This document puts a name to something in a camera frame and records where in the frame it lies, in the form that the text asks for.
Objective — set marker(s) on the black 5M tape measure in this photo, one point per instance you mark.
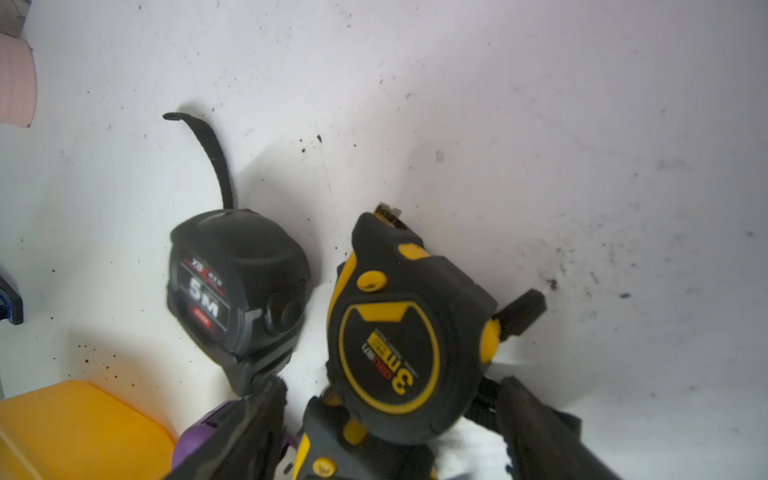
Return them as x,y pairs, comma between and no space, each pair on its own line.
238,282

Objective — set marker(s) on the yellow plastic storage box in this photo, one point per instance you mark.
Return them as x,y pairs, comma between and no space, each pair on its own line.
74,430

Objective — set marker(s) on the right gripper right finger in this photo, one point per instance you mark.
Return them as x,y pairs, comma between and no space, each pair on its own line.
539,444

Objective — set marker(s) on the purple tape measure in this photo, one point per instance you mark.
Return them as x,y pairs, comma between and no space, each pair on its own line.
205,427

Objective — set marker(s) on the black yellow 3M tape measure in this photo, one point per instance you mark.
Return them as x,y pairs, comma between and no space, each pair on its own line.
411,336

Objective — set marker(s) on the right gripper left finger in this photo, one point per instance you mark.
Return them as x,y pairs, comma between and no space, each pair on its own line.
247,445

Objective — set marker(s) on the pink pen holder cup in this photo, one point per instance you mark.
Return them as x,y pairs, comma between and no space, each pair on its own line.
18,82

